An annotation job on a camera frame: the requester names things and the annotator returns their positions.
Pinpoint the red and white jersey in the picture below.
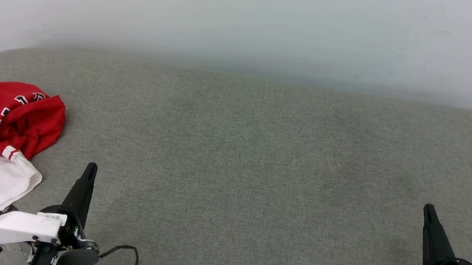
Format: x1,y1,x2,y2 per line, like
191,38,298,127
0,79,71,237

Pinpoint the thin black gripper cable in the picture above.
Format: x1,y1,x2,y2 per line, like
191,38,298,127
97,241,141,265

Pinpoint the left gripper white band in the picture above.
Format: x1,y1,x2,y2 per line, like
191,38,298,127
0,148,114,265

